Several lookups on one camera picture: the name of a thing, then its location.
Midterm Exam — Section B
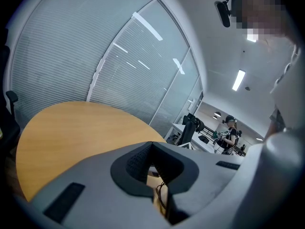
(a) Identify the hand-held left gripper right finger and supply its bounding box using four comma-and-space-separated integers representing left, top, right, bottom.
152, 141, 244, 225

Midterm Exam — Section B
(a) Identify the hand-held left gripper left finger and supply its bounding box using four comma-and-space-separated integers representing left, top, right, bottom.
30, 141, 173, 229

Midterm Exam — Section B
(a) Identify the round wooden table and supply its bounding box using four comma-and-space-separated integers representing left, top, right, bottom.
15, 101, 169, 218

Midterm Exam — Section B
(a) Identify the white desk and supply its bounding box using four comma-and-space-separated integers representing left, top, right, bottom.
166, 123, 215, 154

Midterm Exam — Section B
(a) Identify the black office chair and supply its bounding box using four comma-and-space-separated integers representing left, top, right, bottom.
177, 113, 205, 146
0, 27, 21, 157

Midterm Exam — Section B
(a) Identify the long ceiling light panel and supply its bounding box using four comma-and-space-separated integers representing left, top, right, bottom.
232, 70, 246, 92

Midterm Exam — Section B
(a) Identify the person's body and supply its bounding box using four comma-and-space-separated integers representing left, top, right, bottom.
228, 0, 305, 140

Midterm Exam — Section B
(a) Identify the square ceiling light panel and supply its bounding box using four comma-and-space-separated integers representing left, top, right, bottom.
246, 29, 259, 42

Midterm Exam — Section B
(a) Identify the black head-worn camera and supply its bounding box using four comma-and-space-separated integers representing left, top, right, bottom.
214, 0, 232, 28

